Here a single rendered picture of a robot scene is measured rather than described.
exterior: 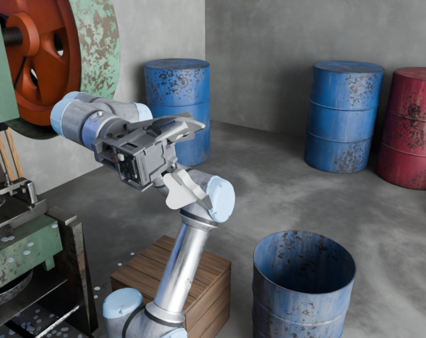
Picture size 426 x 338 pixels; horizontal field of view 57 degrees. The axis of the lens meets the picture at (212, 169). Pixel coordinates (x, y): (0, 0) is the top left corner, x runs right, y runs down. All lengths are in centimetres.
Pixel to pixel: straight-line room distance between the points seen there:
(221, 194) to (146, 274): 85
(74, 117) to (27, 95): 117
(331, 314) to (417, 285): 95
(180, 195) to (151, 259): 129
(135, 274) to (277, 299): 63
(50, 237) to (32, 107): 55
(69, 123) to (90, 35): 74
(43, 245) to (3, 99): 58
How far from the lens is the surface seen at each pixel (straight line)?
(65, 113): 76
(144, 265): 188
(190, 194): 64
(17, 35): 175
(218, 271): 182
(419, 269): 268
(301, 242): 193
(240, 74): 457
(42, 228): 171
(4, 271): 169
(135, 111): 82
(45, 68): 175
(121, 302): 123
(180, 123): 57
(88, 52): 146
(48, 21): 167
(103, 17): 151
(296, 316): 165
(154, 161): 63
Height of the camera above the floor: 151
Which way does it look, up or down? 25 degrees down
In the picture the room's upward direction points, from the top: straight up
